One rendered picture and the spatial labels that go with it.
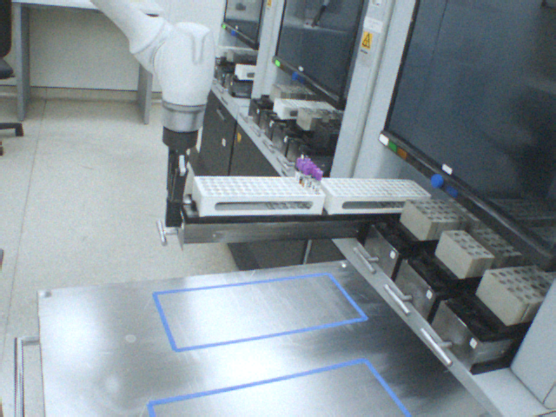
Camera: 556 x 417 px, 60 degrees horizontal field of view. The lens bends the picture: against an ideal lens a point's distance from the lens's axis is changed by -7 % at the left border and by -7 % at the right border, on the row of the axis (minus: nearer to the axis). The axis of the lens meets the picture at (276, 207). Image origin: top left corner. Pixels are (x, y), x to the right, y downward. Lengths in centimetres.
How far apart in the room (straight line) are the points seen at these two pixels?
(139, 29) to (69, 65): 352
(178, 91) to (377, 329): 57
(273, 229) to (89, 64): 362
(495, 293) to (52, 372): 79
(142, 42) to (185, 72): 16
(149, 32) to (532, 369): 101
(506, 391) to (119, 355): 69
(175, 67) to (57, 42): 362
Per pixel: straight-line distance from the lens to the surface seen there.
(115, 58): 462
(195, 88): 101
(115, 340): 79
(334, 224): 124
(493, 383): 104
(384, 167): 141
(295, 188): 121
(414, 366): 86
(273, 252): 185
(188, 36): 100
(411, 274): 114
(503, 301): 105
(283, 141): 176
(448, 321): 105
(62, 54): 461
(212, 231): 113
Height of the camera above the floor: 136
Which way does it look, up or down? 26 degrees down
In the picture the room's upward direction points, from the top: 11 degrees clockwise
